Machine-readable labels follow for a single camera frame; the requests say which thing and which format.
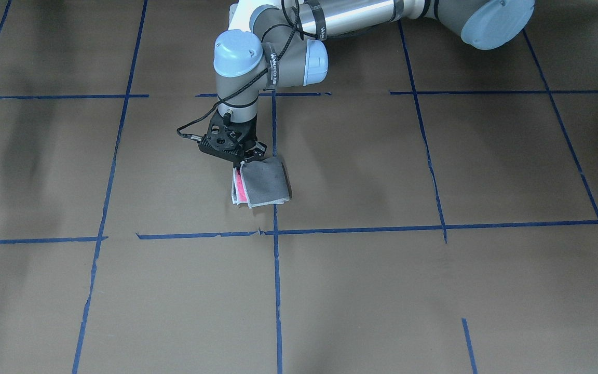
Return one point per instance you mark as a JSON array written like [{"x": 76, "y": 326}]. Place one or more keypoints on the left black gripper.
[{"x": 250, "y": 134}]

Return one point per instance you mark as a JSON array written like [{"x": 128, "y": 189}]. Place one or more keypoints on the pink terry towel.
[{"x": 260, "y": 183}]

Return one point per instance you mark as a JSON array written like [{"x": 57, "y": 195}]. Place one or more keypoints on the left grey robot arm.
[{"x": 280, "y": 44}]

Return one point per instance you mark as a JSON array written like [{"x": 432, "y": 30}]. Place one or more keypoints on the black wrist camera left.
[{"x": 223, "y": 139}]

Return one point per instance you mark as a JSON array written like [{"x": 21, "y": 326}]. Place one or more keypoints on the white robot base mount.
[{"x": 240, "y": 15}]

